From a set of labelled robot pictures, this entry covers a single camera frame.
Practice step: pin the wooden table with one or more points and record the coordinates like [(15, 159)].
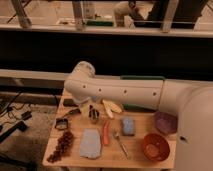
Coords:
[(112, 155)]

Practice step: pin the black handled knife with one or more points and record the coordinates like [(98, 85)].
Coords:
[(71, 113)]

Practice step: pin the red bowl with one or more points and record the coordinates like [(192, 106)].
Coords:
[(155, 147)]

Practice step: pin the bunch of dark grapes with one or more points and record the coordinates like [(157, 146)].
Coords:
[(63, 145)]

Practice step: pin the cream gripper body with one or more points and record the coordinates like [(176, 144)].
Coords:
[(85, 108)]

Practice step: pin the blue sponge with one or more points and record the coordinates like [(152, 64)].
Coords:
[(128, 126)]

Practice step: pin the small metal cup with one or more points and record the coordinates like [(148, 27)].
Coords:
[(93, 115)]

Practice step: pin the orange carrot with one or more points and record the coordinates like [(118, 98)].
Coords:
[(105, 133)]

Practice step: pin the purple bowl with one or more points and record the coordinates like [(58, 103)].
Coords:
[(165, 123)]

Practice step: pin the green plastic tray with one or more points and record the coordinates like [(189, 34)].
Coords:
[(131, 107)]

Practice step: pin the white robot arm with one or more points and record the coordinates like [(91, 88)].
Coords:
[(190, 101)]

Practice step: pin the metal fork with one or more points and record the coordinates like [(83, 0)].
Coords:
[(117, 137)]

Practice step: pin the black eraser block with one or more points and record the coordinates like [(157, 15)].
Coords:
[(69, 103)]

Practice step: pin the blue grey cloth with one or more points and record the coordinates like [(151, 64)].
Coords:
[(90, 145)]

